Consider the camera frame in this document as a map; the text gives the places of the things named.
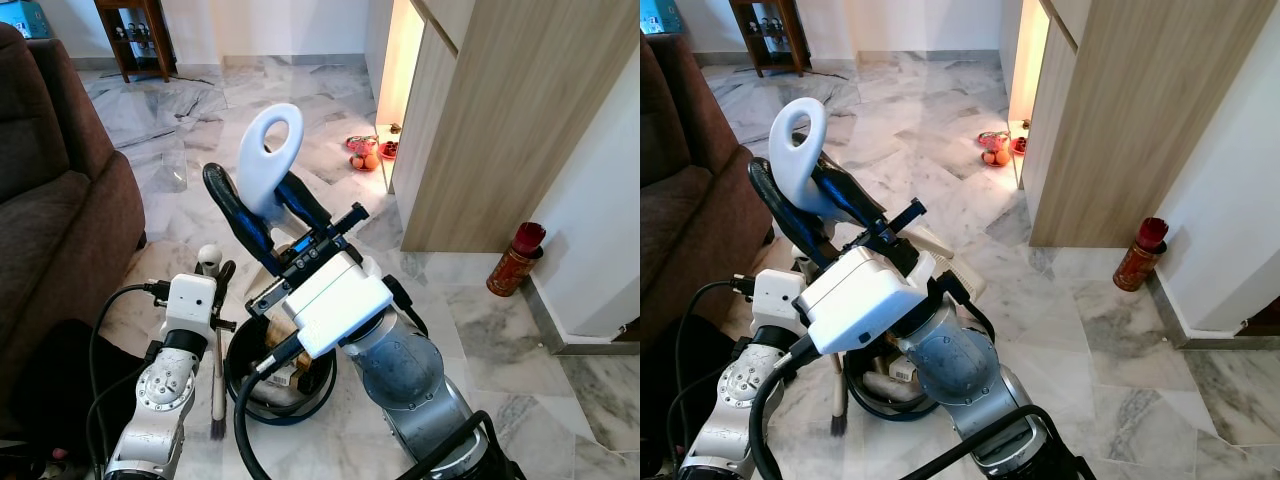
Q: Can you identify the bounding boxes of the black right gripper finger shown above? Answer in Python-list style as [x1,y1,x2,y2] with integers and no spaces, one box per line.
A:
[278,172,333,236]
[815,152,886,233]
[750,157,833,267]
[203,163,277,271]

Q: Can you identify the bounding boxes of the wooden handled brush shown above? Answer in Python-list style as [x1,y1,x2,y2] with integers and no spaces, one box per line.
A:
[195,244,238,442]
[826,352,851,438]

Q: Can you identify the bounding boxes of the red plate of oranges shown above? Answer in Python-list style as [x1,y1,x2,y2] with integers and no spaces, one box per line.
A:
[977,129,1014,169]
[344,134,382,173]

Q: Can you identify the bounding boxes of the white paper roll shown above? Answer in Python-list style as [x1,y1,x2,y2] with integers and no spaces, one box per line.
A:
[248,380,306,409]
[866,372,921,399]

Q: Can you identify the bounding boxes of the dark grey fabric sofa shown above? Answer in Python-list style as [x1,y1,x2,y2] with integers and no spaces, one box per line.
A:
[0,24,149,401]
[640,35,773,346]

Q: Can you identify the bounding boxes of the black round bucket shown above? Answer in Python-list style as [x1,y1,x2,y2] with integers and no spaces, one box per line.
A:
[222,312,339,428]
[843,340,963,424]

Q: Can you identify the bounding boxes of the dark wooden shelf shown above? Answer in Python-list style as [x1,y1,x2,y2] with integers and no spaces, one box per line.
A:
[94,0,179,84]
[728,0,814,79]

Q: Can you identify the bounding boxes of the black backpack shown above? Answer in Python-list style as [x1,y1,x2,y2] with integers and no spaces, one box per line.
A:
[640,315,761,480]
[0,318,151,480]

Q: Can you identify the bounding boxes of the red cylindrical tin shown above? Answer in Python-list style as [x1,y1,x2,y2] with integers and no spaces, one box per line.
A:
[1113,216,1170,294]
[486,221,547,299]

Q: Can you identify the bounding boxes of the light wooden cabinet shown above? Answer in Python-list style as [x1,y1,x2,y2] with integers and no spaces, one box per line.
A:
[364,0,641,254]
[1000,0,1280,250]

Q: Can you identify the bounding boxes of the teal box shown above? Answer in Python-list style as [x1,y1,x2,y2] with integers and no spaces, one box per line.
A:
[0,0,53,40]
[640,0,685,35]

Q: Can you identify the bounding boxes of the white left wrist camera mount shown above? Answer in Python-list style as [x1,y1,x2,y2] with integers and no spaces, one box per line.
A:
[165,273,219,339]
[750,268,813,333]

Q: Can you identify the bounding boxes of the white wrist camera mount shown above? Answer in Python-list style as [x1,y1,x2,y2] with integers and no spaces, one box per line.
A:
[283,248,395,359]
[797,245,939,357]
[165,273,219,339]
[750,268,813,333]

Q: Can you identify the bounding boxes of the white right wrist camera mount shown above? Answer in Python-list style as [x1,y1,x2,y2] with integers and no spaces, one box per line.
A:
[283,248,395,359]
[797,245,939,357]

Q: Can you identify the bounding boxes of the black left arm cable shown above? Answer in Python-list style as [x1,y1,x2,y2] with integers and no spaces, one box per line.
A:
[85,282,169,471]
[668,278,753,471]

